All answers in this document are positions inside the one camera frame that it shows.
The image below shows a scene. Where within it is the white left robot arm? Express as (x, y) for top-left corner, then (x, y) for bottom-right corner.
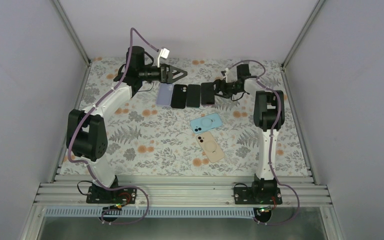
(66, 46), (188, 203)

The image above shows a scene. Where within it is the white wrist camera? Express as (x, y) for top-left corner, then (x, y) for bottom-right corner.
(221, 67), (230, 82)
(156, 47), (170, 68)

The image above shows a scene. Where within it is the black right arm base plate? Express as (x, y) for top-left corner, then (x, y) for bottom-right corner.
(233, 185), (283, 205)

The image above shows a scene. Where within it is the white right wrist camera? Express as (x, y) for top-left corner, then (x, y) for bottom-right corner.
(221, 67), (230, 82)

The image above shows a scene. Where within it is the black phone case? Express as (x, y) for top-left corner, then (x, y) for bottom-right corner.
(170, 84), (188, 109)

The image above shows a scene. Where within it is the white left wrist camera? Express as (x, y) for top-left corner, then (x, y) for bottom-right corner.
(156, 47), (170, 68)

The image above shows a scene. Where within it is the magenta smartphone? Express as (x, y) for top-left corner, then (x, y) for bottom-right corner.
(200, 82), (215, 106)

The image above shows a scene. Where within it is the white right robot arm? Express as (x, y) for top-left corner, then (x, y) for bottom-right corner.
(213, 62), (285, 205)

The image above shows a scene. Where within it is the aluminium corner frame post right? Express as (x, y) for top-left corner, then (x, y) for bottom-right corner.
(281, 0), (326, 71)

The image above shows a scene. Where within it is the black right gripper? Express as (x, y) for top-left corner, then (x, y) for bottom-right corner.
(207, 79), (243, 99)

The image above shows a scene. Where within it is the floral patterned table mat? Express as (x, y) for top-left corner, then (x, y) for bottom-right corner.
(59, 56), (314, 178)

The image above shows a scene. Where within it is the aluminium corner frame post left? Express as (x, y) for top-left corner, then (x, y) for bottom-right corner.
(51, 0), (92, 67)

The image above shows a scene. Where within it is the aluminium corner frame post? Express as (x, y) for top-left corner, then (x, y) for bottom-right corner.
(281, 0), (326, 71)
(51, 0), (92, 67)

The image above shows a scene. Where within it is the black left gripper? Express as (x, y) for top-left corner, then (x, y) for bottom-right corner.
(138, 62), (187, 85)

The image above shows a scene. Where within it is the slotted grey cable duct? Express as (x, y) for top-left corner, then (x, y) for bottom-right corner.
(44, 206), (254, 219)

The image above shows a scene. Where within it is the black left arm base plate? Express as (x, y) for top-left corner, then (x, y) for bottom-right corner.
(86, 184), (137, 205)

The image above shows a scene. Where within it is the light blue phone case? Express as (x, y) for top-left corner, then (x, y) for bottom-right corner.
(189, 113), (223, 134)

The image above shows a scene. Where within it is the beige phone case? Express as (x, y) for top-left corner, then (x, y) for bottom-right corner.
(195, 131), (225, 164)

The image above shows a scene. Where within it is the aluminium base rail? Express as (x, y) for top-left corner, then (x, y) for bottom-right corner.
(33, 175), (333, 207)

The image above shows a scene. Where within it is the lilac phone case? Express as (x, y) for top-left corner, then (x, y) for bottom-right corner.
(156, 83), (174, 107)

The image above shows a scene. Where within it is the dark teal smartphone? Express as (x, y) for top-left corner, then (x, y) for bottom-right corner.
(186, 84), (201, 108)

